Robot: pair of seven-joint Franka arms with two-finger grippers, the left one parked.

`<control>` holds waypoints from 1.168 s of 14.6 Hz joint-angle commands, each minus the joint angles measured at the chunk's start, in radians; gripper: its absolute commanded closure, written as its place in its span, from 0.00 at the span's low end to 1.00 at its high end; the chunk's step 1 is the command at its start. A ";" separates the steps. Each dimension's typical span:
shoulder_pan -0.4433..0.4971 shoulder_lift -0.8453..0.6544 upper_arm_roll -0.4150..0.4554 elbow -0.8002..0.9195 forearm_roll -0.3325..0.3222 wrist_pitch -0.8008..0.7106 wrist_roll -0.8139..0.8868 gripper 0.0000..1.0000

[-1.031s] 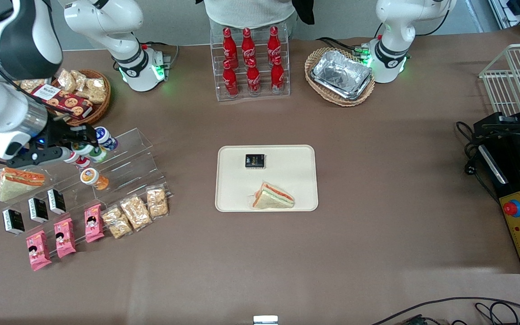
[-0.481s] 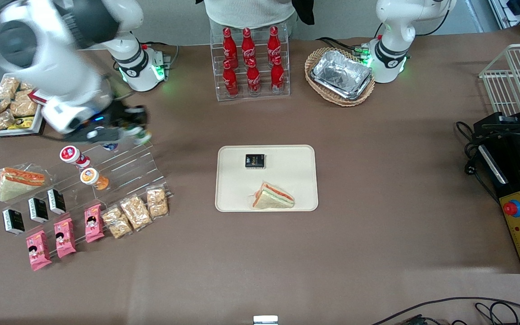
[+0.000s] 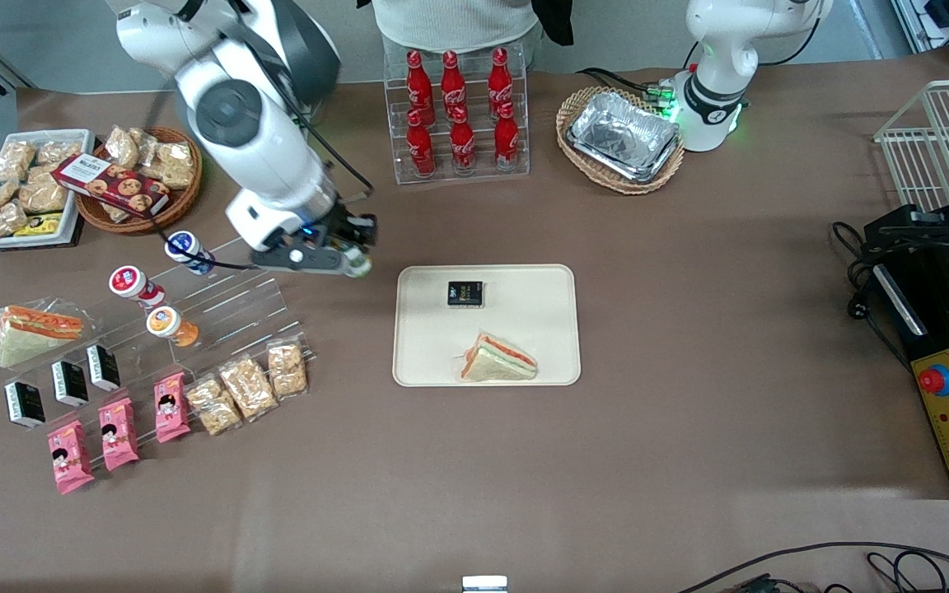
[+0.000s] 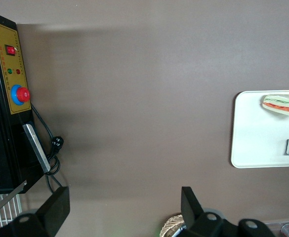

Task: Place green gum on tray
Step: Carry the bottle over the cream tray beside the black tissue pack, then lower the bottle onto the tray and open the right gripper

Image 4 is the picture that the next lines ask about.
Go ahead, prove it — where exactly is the wrapped sandwich with vegetables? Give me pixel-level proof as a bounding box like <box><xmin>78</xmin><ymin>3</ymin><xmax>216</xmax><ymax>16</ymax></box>
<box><xmin>260</xmin><ymin>91</ymin><xmax>289</xmax><ymax>119</ymax></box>

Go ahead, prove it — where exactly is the cream plastic tray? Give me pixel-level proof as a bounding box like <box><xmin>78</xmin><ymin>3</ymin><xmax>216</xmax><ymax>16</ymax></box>
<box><xmin>230</xmin><ymin>89</ymin><xmax>289</xmax><ymax>169</ymax></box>

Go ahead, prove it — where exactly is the black machine with yellow panel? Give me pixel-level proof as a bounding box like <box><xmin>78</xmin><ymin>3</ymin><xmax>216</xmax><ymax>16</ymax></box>
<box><xmin>0</xmin><ymin>9</ymin><xmax>45</xmax><ymax>195</ymax></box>

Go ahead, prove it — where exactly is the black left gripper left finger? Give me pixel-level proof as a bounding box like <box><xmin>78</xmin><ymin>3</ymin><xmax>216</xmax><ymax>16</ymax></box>
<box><xmin>0</xmin><ymin>186</ymin><xmax>71</xmax><ymax>237</ymax></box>

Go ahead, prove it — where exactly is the silver metal handle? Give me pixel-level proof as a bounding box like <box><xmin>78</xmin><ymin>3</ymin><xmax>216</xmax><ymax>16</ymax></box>
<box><xmin>22</xmin><ymin>123</ymin><xmax>51</xmax><ymax>173</ymax></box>

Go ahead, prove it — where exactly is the brown wicker basket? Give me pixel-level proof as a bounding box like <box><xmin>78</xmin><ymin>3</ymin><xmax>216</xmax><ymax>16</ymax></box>
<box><xmin>160</xmin><ymin>213</ymin><xmax>187</xmax><ymax>237</ymax></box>

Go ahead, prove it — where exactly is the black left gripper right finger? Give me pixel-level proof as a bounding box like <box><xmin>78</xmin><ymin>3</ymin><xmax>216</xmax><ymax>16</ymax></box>
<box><xmin>173</xmin><ymin>186</ymin><xmax>281</xmax><ymax>237</ymax></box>

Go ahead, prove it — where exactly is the black power cable with plug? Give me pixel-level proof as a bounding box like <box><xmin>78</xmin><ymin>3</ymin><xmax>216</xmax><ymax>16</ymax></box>
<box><xmin>30</xmin><ymin>103</ymin><xmax>64</xmax><ymax>196</ymax></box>

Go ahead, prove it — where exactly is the white wire rack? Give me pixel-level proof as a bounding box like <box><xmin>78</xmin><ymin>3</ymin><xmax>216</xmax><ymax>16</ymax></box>
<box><xmin>0</xmin><ymin>192</ymin><xmax>24</xmax><ymax>229</ymax></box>

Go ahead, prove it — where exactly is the red emergency stop button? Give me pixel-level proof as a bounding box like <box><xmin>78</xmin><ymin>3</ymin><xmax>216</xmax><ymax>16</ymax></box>
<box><xmin>10</xmin><ymin>84</ymin><xmax>31</xmax><ymax>105</ymax></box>

